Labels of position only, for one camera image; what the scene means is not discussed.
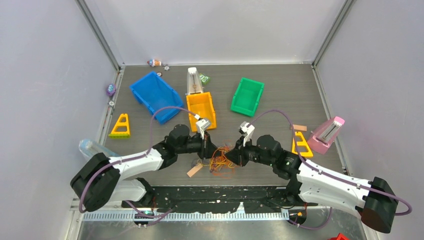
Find tan wooden block right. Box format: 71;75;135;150
290;124;308;132

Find red object bottom edge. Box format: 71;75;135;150
328;233;349;240

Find purple lotus toy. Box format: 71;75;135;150
106;83;117;97

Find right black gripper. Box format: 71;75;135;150
224;135;275;167

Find yellow triangle block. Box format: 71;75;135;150
108;113;131;139
291;131;314;158

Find yellow triangle block right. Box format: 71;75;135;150
291;131;314;158

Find orange purple cables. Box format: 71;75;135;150
190;143;240;180

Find tan wooden block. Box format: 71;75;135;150
186;163;203;178
290;124;308;132

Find white metronome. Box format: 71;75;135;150
187;67;204;95

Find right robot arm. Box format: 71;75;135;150
225;135;399;234

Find green plastic bin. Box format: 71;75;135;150
230;77;265;117

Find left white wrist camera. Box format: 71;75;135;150
194;114;211;140

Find orange plastic bin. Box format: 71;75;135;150
186;92;217;130

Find green owl toy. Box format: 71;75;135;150
199;73;211;85

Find clown figurine toy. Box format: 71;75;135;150
147;59;163;67

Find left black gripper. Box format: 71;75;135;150
175;130;222;159

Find blue plastic bin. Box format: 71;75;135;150
129;71;184;125

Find yellow triangle block left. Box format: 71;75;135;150
108;113;131;139

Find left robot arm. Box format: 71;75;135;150
70;124;218;212

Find pink metronome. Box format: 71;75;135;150
307;116;345;155

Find clear blue plastic bag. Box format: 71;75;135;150
78;138;120;162

